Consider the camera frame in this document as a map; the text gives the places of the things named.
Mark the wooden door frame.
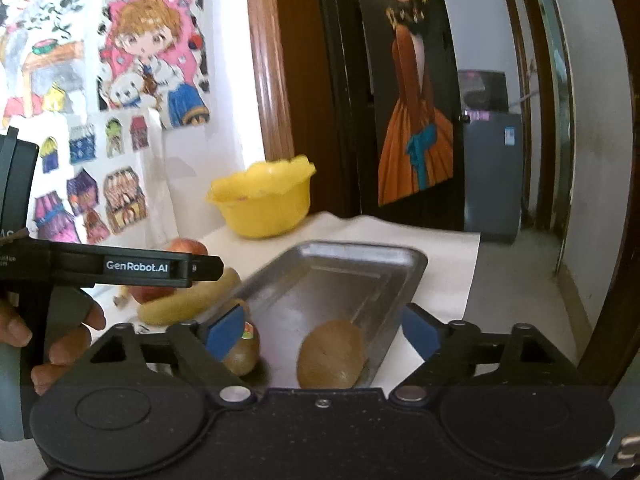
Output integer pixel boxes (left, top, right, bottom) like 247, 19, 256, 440
244, 0, 327, 166

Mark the houses drawing paper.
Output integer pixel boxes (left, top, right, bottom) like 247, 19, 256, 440
18, 108, 178, 248

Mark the kiwi with sticker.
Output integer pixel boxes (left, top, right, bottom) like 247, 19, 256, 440
222, 298, 260, 377

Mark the yellow banana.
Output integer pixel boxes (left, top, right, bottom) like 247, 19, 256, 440
138, 268, 241, 326

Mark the grey washing machine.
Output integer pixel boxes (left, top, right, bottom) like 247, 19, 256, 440
458, 70, 524, 244

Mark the metal tray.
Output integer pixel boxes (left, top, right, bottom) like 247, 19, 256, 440
218, 240, 428, 391

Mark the brown kiwi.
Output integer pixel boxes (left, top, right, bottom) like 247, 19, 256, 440
296, 320, 367, 389

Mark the dark door with lady painting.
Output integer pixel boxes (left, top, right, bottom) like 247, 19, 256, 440
320, 0, 464, 231

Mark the red apple front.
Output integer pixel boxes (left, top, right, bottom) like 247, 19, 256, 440
126, 238, 208, 304

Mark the person left hand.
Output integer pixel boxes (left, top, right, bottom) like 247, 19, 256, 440
0, 299, 108, 397

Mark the pink cartoon girl poster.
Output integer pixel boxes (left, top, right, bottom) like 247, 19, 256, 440
98, 0, 210, 130

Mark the yellow plastic bowl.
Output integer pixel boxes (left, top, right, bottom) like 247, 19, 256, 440
206, 155, 316, 240

